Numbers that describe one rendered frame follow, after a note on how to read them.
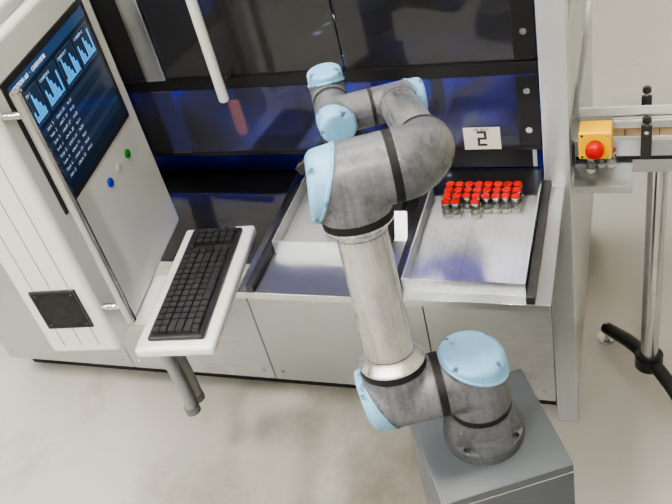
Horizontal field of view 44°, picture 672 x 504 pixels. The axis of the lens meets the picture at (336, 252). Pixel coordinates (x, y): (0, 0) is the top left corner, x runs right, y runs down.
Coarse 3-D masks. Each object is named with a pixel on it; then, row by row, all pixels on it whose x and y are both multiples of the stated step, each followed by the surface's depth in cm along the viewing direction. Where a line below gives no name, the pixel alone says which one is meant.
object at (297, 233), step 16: (304, 176) 213; (304, 192) 213; (288, 208) 204; (304, 208) 208; (288, 224) 203; (304, 224) 203; (320, 224) 202; (272, 240) 195; (288, 240) 199; (304, 240) 198; (320, 240) 197
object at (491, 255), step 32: (448, 224) 191; (480, 224) 189; (512, 224) 187; (416, 256) 185; (448, 256) 183; (480, 256) 181; (512, 256) 178; (416, 288) 176; (448, 288) 173; (480, 288) 171; (512, 288) 168
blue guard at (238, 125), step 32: (160, 96) 209; (192, 96) 206; (256, 96) 201; (288, 96) 198; (448, 96) 186; (480, 96) 184; (512, 96) 182; (160, 128) 216; (192, 128) 213; (224, 128) 210; (256, 128) 207; (288, 128) 204; (384, 128) 197; (512, 128) 187
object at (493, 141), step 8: (464, 128) 190; (472, 128) 190; (480, 128) 189; (488, 128) 189; (496, 128) 188; (464, 136) 192; (472, 136) 191; (480, 136) 191; (488, 136) 190; (496, 136) 189; (472, 144) 193; (488, 144) 191; (496, 144) 191
